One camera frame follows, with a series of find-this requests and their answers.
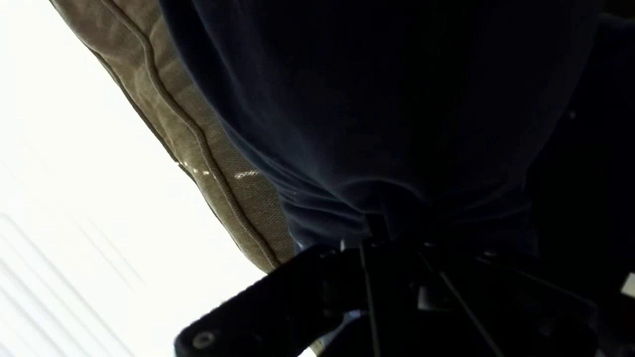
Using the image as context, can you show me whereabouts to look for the dark blue cloth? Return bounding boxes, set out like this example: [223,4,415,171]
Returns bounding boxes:
[157,0,602,256]

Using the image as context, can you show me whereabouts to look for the grey-green fabric sofa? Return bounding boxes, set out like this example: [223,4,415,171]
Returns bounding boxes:
[50,0,304,274]

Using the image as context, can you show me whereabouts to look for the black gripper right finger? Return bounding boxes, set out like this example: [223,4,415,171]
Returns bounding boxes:
[390,236,635,357]

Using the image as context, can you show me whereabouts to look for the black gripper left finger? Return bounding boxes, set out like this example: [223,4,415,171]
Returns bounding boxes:
[173,212,393,357]

